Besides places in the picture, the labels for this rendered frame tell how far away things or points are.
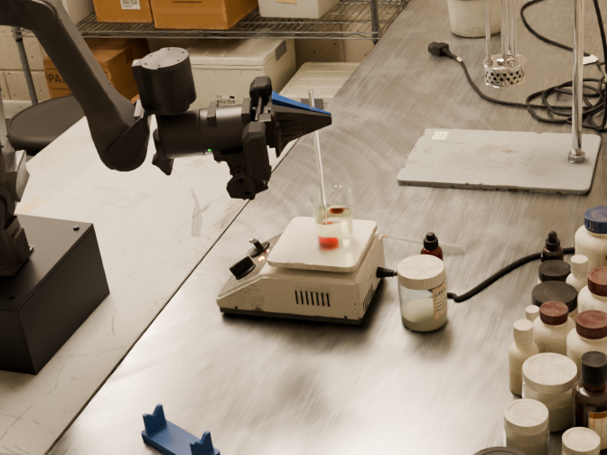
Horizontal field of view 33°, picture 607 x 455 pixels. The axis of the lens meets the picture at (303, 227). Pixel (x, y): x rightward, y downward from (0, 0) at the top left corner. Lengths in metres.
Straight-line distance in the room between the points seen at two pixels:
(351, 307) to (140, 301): 0.31
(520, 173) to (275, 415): 0.64
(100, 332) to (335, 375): 0.34
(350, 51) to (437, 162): 2.30
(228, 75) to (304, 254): 2.43
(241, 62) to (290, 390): 2.52
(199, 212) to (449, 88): 0.60
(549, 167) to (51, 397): 0.84
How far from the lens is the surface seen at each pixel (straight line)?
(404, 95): 1.99
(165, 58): 1.22
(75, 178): 1.85
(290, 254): 1.32
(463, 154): 1.71
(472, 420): 1.17
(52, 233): 1.43
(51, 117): 2.89
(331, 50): 3.99
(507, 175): 1.64
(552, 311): 1.18
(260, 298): 1.34
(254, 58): 3.64
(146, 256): 1.55
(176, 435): 1.18
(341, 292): 1.29
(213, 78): 3.74
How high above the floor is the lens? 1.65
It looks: 29 degrees down
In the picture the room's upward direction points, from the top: 7 degrees counter-clockwise
